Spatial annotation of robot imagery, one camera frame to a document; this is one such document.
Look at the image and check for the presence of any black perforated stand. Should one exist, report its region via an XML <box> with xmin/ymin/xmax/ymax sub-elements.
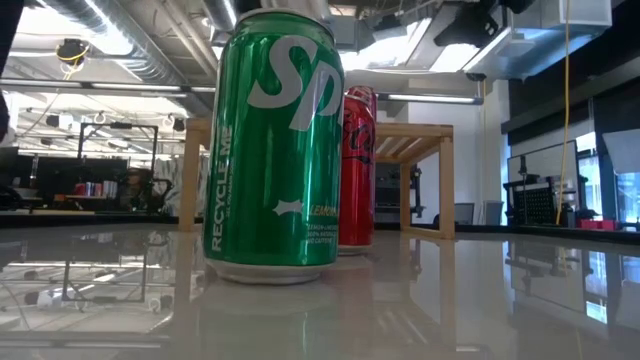
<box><xmin>502</xmin><ymin>154</ymin><xmax>585</xmax><ymax>229</ymax></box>

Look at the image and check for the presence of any black background machine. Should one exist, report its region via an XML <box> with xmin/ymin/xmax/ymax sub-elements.
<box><xmin>374</xmin><ymin>162</ymin><xmax>425</xmax><ymax>225</ymax></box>

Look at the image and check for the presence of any wooden slatted shelf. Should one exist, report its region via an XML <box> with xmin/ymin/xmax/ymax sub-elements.
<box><xmin>178</xmin><ymin>117</ymin><xmax>456</xmax><ymax>241</ymax></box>

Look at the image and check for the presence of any red box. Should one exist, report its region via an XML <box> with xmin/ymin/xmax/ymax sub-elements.
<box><xmin>579</xmin><ymin>218</ymin><xmax>620</xmax><ymax>232</ymax></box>

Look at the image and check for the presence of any yellow hanging cable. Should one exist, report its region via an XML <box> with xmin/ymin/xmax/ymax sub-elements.
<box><xmin>555</xmin><ymin>0</ymin><xmax>572</xmax><ymax>226</ymax></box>

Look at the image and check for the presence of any long ceiling light bar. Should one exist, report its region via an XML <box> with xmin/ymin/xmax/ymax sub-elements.
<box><xmin>0</xmin><ymin>78</ymin><xmax>217</xmax><ymax>94</ymax></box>
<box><xmin>377</xmin><ymin>92</ymin><xmax>485</xmax><ymax>106</ymax></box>

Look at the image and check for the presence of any red Coca-Cola Zero can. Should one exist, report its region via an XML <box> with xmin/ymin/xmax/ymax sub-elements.
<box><xmin>337</xmin><ymin>95</ymin><xmax>377</xmax><ymax>257</ymax></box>

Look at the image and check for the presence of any black aluminium table frame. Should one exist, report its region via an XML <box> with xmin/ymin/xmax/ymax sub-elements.
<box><xmin>0</xmin><ymin>212</ymin><xmax>640</xmax><ymax>247</ymax></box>

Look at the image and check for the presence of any green Sprite can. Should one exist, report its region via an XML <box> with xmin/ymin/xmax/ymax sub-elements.
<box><xmin>202</xmin><ymin>8</ymin><xmax>346</xmax><ymax>286</ymax></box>

